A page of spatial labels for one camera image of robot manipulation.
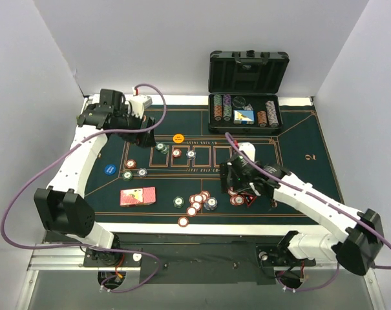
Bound green chips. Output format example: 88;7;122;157
155;142;169;154

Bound moved red chip group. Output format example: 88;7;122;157
227;188;245;206

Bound orange big blind button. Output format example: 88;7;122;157
173;134;185;144

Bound blue poker chip stack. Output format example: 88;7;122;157
204;197;218;211

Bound red poker chip stack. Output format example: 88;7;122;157
187;191;210;217

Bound blue small blind button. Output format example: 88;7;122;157
104;164;117;176

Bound red playing card deck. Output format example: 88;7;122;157
120;187;156;207

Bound green poker chip stack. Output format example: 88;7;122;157
173;196;185;209

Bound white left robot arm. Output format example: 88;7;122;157
34;89;156;266

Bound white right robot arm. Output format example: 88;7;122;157
219;155;383;276

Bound blue boxed card deck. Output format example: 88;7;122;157
233;110;255;125

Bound purple chip row in case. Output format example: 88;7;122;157
266;101;279;128

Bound orange chip row in case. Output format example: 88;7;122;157
257;110;268;127

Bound black dealer button in case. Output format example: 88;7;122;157
233;96;246;109

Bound green orange chip row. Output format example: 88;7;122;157
213;94;223;121

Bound black poker chip case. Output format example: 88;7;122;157
208;50;290;135

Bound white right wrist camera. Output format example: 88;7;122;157
238;142;256;161

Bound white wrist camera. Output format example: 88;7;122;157
238;142;256;161
127;95;153;119

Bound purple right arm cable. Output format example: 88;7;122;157
224;132;391;293

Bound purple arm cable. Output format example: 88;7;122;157
224;132;391;293
0;83;167;294

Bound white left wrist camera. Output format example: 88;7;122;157
127;95;153;119

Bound aluminium front rail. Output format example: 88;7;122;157
26;240;376;271

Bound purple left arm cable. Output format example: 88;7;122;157
0;83;167;294

